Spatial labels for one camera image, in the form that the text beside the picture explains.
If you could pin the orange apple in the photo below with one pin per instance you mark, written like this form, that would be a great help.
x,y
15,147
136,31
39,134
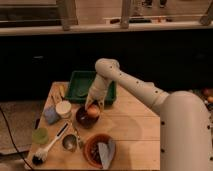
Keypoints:
x,y
93,111

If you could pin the metal spoon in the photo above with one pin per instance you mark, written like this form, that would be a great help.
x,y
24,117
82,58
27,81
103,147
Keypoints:
x,y
79,139

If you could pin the dark purple bowl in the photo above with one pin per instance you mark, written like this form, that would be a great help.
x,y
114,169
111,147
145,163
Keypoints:
x,y
84,119

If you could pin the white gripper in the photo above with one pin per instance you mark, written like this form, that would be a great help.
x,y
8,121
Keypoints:
x,y
98,91

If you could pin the orange bowl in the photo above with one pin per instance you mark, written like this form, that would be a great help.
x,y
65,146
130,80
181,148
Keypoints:
x,y
90,150

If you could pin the green cup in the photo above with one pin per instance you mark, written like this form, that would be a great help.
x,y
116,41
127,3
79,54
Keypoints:
x,y
40,136

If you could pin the white dish brush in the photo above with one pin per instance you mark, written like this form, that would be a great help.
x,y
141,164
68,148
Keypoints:
x,y
41,154

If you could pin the grey cloth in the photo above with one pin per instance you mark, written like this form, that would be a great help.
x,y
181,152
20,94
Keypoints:
x,y
106,152

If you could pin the green plastic tray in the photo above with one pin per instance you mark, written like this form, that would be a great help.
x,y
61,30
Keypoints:
x,y
79,85

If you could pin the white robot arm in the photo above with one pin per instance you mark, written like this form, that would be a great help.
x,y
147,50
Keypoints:
x,y
185,125

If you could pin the small metal cup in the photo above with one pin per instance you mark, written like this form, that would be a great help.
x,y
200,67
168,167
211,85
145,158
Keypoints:
x,y
69,142

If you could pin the yellow banana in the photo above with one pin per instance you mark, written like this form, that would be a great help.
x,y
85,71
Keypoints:
x,y
62,91

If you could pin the white round container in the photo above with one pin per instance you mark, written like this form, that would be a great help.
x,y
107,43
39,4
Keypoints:
x,y
63,109

